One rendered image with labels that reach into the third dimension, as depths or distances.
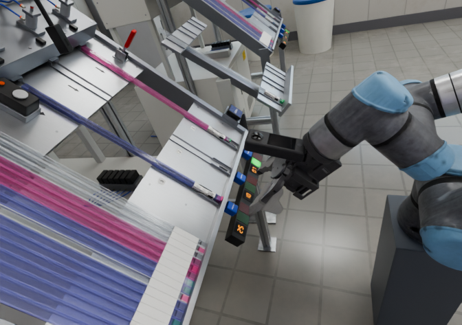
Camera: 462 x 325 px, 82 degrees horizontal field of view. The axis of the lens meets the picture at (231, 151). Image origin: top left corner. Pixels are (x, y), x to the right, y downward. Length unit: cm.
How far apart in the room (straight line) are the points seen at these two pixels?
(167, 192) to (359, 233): 107
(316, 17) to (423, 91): 290
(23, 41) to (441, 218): 90
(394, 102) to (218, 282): 115
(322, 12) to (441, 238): 306
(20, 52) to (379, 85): 68
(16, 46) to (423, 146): 79
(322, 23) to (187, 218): 310
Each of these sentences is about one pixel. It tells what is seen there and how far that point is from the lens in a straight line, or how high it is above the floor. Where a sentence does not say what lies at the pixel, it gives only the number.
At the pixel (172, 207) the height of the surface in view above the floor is 79.
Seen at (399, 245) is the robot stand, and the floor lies 55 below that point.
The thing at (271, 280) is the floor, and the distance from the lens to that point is 136.
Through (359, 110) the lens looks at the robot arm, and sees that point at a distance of 45.
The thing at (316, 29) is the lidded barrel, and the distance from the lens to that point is 349.
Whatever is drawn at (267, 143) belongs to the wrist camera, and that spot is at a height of 91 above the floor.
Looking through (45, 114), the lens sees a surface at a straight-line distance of 70.
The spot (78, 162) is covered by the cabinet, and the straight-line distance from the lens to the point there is 137.
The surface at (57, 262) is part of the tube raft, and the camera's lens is 53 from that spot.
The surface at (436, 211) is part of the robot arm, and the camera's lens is 63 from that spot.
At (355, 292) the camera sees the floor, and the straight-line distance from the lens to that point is 134.
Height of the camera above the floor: 121
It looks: 36 degrees down
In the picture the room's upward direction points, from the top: 16 degrees counter-clockwise
